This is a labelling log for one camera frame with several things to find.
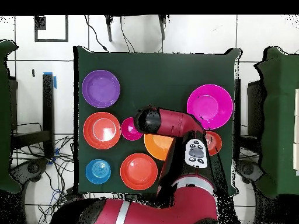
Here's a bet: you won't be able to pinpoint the large pink bowl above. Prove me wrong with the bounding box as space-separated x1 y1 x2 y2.
186 84 234 131

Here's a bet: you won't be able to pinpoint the tangled floor cables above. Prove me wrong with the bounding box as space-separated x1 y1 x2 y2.
13 135 78 224

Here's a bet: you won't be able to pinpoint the large yellow-orange bowl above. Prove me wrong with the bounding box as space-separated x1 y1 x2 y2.
144 133 175 162

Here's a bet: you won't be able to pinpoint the wide purple bowl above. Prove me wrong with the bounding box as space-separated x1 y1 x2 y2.
81 69 121 109

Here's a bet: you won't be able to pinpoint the black metal stand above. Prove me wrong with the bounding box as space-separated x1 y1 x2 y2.
11 73 55 158

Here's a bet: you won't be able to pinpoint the small orange bowl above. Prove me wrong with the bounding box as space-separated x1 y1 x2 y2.
204 131 223 157

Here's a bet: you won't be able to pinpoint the green cloth covered table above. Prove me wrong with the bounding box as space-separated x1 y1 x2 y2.
0 38 23 194
253 45 299 198

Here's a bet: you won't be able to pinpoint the small magenta bowl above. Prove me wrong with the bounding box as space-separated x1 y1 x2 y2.
120 117 144 142

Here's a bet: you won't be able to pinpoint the dark green tablecloth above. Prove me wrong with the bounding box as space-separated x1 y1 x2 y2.
72 45 241 196

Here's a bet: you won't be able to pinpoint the black square floor frame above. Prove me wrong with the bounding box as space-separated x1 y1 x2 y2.
34 15 69 43

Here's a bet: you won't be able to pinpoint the blue tape strip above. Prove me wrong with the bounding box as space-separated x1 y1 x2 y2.
43 72 57 89

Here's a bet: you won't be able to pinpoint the wide red-orange bowl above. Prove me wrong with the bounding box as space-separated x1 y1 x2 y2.
83 111 121 151
120 153 159 191

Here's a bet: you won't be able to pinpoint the grey stand leg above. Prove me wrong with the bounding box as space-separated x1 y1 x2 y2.
104 15 113 43
158 15 167 40

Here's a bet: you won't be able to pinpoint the small light blue bowl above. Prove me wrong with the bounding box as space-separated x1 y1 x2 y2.
85 159 112 186

